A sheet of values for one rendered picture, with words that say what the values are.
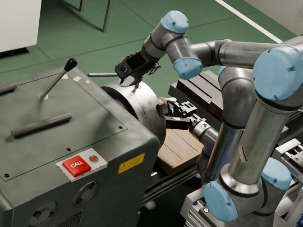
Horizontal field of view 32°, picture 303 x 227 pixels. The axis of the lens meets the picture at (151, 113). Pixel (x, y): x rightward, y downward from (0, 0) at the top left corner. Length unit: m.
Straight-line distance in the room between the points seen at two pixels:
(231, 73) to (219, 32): 3.45
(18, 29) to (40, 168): 2.60
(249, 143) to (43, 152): 0.60
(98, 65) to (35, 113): 2.58
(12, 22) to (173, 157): 2.10
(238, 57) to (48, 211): 0.68
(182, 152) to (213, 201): 0.82
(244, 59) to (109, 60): 2.92
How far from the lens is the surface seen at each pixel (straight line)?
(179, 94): 2.52
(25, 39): 4.10
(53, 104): 1.71
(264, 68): 1.20
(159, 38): 1.54
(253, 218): 1.59
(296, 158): 2.00
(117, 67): 1.61
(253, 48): 1.45
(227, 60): 1.52
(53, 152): 1.54
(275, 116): 1.26
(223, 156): 1.86
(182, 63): 1.48
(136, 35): 4.76
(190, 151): 2.25
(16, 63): 4.10
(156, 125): 1.88
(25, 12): 3.97
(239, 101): 1.74
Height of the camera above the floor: 2.32
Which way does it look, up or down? 37 degrees down
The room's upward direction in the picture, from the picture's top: 17 degrees clockwise
